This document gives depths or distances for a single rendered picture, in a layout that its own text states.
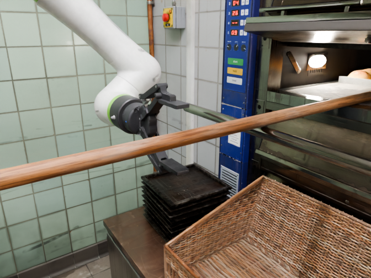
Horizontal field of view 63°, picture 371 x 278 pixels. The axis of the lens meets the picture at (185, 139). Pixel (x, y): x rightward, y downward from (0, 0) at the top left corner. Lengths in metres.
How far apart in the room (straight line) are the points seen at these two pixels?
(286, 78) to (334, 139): 0.34
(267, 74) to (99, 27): 0.64
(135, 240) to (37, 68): 0.96
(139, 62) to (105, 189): 1.25
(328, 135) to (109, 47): 0.75
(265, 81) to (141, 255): 0.82
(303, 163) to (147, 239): 0.69
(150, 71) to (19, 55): 0.94
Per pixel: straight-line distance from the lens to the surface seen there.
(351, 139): 1.08
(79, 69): 1.75
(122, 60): 0.87
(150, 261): 1.23
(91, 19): 0.87
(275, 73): 1.24
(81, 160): 0.51
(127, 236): 1.36
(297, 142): 0.69
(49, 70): 1.72
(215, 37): 1.43
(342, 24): 0.88
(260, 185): 1.26
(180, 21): 1.60
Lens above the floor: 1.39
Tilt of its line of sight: 19 degrees down
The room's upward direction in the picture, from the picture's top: straight up
